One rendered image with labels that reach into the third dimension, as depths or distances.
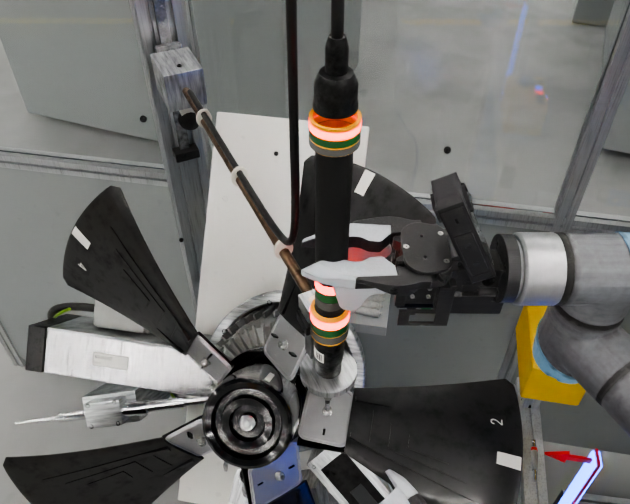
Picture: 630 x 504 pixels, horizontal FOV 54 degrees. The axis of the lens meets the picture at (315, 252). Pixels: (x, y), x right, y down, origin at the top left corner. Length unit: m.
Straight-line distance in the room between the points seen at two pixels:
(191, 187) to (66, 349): 0.49
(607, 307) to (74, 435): 1.95
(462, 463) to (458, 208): 0.40
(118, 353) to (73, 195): 0.80
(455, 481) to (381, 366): 1.14
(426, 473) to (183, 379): 0.40
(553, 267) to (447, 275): 0.10
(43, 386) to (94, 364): 1.46
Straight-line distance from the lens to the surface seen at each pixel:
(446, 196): 0.56
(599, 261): 0.65
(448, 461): 0.85
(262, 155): 1.05
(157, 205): 1.66
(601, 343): 0.72
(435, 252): 0.61
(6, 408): 2.50
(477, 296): 0.66
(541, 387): 1.14
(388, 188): 0.78
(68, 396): 2.44
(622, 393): 0.70
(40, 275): 2.09
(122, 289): 0.90
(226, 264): 1.07
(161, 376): 1.01
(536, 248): 0.64
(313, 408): 0.85
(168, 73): 1.11
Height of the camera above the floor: 1.92
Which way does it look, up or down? 44 degrees down
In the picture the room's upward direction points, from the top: straight up
